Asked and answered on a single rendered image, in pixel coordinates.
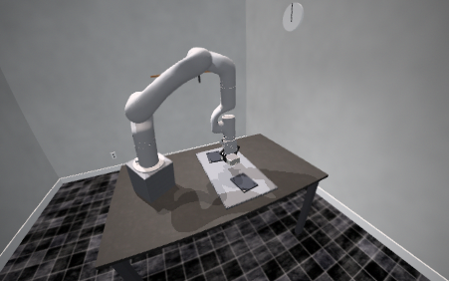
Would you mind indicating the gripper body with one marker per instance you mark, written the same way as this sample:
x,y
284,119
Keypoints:
x,y
229,146

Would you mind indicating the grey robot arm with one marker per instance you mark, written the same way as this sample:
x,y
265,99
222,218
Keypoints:
x,y
141,106

